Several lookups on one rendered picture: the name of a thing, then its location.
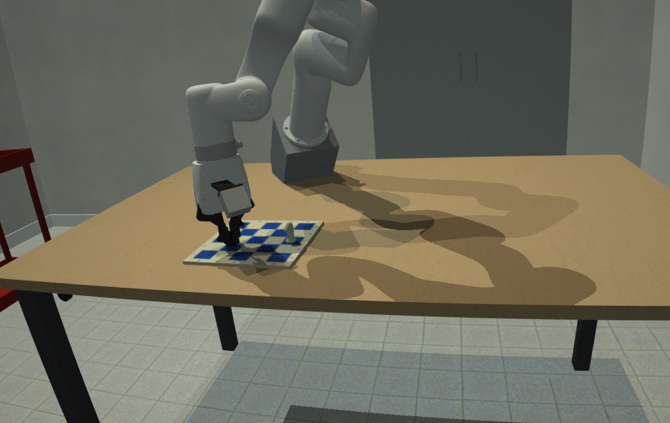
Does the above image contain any blue and cream chessboard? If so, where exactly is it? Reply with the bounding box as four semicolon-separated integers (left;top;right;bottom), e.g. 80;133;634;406
183;220;324;269

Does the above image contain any grey chess knight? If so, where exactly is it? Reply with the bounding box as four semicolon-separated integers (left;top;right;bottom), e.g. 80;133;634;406
284;222;296;243

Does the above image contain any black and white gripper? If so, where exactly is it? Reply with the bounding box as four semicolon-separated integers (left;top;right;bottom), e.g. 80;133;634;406
192;154;254;246

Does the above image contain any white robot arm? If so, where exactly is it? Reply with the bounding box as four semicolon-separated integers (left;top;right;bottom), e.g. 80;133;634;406
186;0;378;219

